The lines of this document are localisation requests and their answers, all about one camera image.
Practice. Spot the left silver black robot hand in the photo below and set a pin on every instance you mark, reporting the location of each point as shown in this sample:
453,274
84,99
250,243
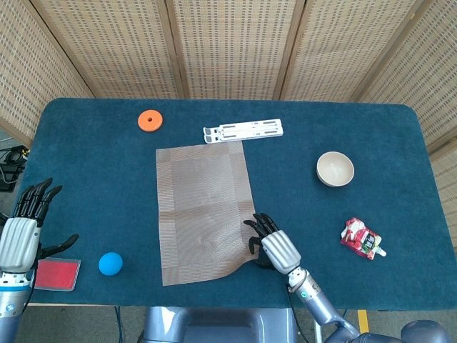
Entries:
19,246

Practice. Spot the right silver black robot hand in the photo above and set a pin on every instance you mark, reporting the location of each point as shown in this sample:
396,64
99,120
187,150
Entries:
280,250

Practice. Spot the brown woven placemat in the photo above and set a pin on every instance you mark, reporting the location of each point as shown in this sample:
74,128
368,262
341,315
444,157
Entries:
200,200

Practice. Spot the beige bowl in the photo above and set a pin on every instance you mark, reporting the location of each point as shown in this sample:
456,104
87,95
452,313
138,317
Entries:
335,169

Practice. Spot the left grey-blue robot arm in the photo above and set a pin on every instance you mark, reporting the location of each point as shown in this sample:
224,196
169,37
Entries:
12,307

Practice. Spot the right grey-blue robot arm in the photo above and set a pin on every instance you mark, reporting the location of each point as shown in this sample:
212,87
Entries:
321,307

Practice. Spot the red ink pad case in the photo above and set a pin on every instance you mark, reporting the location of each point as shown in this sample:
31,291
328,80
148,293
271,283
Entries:
60,275

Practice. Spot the red drink pouch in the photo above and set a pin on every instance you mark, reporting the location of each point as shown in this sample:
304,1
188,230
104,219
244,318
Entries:
360,239

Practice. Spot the blue ball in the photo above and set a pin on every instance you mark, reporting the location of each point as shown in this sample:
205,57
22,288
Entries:
110,264

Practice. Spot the white table leg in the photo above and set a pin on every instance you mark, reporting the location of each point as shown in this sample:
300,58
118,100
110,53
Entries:
317,336

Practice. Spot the grey-blue robot torso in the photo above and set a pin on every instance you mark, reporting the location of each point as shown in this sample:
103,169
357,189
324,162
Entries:
214,321

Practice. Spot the white folding stand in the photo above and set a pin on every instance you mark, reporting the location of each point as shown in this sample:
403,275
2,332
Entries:
242,131

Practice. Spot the blue velvet tablecloth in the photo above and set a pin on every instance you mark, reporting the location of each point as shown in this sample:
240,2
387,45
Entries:
321,118

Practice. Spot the orange disc with hole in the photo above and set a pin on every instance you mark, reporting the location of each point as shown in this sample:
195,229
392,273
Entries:
144,123

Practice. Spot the woven screen panel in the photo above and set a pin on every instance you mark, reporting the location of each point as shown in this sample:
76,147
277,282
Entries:
448,186
428,71
235,46
118,46
35,71
339,46

